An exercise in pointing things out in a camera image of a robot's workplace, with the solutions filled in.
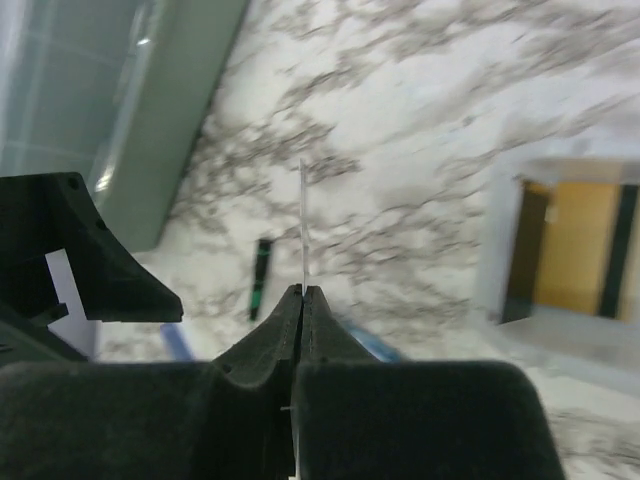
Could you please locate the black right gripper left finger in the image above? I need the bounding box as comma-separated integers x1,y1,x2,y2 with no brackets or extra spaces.
1,285,303,479

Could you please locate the blue leather card holder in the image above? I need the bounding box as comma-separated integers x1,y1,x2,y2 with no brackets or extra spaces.
342,321,404,363

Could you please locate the clear plastic storage box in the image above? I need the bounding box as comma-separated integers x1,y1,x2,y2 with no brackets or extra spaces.
1,0,247,252

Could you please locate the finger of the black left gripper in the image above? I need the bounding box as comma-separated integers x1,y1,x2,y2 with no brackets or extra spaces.
1,172,183,360

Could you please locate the blue red screwdriver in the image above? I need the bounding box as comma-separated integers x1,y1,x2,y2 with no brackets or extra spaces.
160,323,195,362

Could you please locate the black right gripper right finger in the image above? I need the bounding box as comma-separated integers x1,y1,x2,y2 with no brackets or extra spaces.
294,287,564,479

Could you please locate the green black screwdriver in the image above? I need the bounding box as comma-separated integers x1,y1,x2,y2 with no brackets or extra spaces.
249,238,273,322

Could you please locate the silver credit card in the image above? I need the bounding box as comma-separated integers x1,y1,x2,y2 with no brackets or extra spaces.
299,158,309,300

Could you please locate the white plastic card tray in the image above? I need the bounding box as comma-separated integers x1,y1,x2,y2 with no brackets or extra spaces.
472,157,639,395

